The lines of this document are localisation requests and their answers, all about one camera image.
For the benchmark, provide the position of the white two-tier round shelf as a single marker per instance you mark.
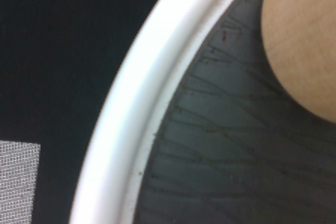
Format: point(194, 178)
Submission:
point(205, 147)

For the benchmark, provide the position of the grey woven placemat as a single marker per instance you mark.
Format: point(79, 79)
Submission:
point(19, 174)

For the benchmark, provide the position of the tan wooden cup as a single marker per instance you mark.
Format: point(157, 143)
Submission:
point(299, 35)

